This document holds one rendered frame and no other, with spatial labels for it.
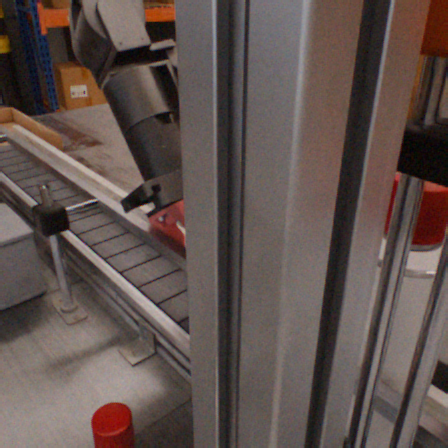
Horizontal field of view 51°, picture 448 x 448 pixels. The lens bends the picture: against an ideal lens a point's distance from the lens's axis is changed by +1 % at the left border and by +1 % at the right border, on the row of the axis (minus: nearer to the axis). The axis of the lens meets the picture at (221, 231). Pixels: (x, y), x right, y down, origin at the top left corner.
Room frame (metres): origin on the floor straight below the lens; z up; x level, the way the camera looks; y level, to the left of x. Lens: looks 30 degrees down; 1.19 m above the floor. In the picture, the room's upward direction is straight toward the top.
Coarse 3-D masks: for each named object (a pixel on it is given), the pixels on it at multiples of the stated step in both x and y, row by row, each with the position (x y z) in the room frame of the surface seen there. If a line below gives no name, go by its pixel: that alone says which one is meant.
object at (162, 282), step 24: (0, 168) 0.77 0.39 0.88; (24, 168) 0.77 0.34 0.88; (72, 192) 0.67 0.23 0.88; (96, 216) 0.59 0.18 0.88; (96, 240) 0.52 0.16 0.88; (120, 240) 0.52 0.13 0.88; (120, 264) 0.47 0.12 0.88; (144, 264) 0.47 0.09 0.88; (168, 264) 0.47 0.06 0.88; (144, 288) 0.42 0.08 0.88; (168, 288) 0.42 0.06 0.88; (168, 312) 0.38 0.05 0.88
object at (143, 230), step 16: (0, 128) 0.73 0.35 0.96; (16, 144) 0.67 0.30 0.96; (32, 160) 0.63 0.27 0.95; (48, 160) 0.59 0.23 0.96; (64, 176) 0.54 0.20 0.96; (80, 192) 0.51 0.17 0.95; (96, 192) 0.49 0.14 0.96; (112, 208) 0.45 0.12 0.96; (128, 224) 0.43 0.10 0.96; (144, 224) 0.41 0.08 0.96; (144, 240) 0.40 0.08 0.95; (160, 240) 0.38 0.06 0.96; (176, 256) 0.36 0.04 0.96; (384, 384) 0.21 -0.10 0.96; (384, 400) 0.20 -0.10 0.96; (400, 400) 0.20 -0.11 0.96; (384, 416) 0.19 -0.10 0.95; (432, 416) 0.18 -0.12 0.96; (416, 432) 0.18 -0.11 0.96; (432, 432) 0.17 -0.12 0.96
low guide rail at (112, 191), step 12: (24, 132) 0.86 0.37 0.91; (36, 144) 0.81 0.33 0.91; (48, 144) 0.79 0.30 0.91; (48, 156) 0.78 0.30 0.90; (60, 156) 0.74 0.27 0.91; (72, 168) 0.70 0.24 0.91; (84, 168) 0.68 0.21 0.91; (84, 180) 0.67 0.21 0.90; (96, 180) 0.64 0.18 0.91; (108, 192) 0.61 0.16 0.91; (120, 192) 0.59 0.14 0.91; (120, 204) 0.59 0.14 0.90; (144, 216) 0.54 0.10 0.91; (180, 228) 0.49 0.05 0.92; (432, 396) 0.24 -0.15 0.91; (444, 396) 0.24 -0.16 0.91; (432, 408) 0.24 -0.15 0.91; (444, 408) 0.23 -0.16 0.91; (444, 420) 0.23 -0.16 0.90
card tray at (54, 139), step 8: (0, 112) 1.19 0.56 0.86; (8, 112) 1.20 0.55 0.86; (16, 112) 1.18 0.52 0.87; (0, 120) 1.19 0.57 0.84; (8, 120) 1.20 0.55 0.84; (16, 120) 1.19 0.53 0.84; (24, 120) 1.14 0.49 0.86; (32, 120) 1.10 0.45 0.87; (8, 128) 1.15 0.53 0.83; (24, 128) 1.15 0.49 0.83; (32, 128) 1.11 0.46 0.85; (40, 128) 1.07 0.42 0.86; (48, 128) 1.03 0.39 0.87; (40, 136) 1.07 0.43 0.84; (48, 136) 1.03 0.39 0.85; (56, 136) 1.00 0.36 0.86; (0, 144) 1.03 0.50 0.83; (8, 144) 1.03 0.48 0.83; (56, 144) 1.00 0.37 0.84
